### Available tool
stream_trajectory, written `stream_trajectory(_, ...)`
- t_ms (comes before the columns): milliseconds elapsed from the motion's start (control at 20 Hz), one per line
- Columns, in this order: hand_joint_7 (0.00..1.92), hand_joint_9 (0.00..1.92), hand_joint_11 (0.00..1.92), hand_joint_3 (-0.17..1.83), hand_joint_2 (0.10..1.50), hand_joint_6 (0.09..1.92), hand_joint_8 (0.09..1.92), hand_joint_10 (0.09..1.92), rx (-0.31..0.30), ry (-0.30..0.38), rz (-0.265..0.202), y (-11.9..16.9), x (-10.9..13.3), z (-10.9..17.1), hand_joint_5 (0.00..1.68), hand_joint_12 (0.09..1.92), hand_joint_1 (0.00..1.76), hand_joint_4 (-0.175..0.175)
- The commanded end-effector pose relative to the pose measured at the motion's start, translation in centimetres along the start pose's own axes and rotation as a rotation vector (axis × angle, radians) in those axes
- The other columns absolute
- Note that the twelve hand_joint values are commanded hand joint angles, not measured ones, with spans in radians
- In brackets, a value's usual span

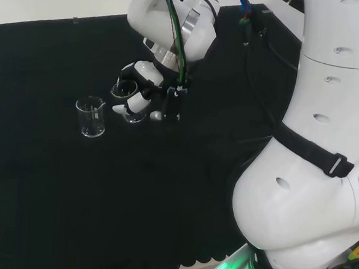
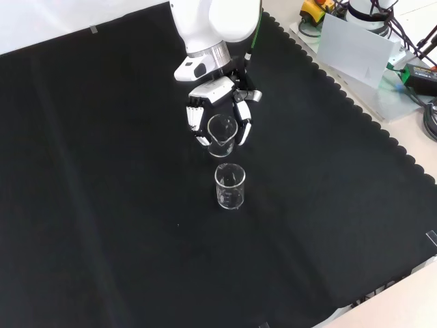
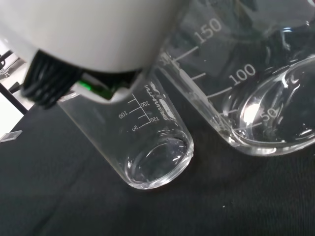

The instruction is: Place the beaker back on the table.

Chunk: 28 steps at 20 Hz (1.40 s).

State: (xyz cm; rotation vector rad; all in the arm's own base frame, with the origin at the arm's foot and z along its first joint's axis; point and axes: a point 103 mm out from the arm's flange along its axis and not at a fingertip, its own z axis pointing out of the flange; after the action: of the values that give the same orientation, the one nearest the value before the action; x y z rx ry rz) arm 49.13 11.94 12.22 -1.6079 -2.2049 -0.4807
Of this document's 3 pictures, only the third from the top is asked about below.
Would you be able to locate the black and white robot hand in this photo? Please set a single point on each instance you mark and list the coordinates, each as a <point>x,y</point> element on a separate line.
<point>86,32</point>

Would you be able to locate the black bench cloth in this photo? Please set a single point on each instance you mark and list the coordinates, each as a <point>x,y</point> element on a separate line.
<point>73,201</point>

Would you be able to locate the small clear cloth clip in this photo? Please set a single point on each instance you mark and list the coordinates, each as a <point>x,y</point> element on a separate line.
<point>9,136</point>

